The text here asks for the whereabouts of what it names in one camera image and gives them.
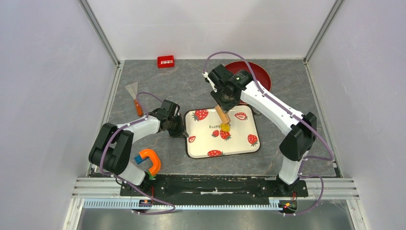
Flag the wooden dough roller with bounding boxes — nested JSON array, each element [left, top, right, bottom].
[[215, 105, 231, 125]]

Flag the yellow dough piece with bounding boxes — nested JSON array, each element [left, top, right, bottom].
[[220, 123, 230, 132]]

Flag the white strawberry tray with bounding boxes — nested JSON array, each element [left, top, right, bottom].
[[184, 105, 260, 159]]

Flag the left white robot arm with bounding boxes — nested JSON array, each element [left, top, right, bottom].
[[89, 100, 188, 196]]

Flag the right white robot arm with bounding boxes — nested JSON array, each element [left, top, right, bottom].
[[203, 65, 317, 196]]

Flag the red round plate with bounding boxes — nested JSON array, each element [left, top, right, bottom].
[[225, 61, 270, 101]]

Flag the orange horseshoe magnet toy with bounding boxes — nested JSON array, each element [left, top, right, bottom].
[[134, 149, 162, 181]]

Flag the red toy brick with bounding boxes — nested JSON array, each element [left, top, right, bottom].
[[157, 55, 175, 69]]

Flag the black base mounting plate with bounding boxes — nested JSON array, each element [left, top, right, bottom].
[[120, 174, 309, 206]]

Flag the metal ring cutter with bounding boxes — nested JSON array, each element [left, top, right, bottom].
[[252, 107, 262, 116]]

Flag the orange handled metal scraper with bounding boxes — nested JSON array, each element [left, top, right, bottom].
[[124, 82, 143, 117]]

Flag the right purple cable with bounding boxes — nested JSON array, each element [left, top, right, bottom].
[[203, 51, 335, 217]]

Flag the aluminium frame rail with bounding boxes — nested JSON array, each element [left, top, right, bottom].
[[72, 175, 360, 211]]

